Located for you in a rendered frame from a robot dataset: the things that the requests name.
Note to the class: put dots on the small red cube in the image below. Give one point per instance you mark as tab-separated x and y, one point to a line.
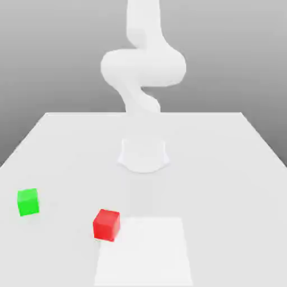
105	226

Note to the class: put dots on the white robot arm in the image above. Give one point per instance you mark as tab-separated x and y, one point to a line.
143	67

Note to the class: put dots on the small green cube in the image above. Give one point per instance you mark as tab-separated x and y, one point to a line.
28	202

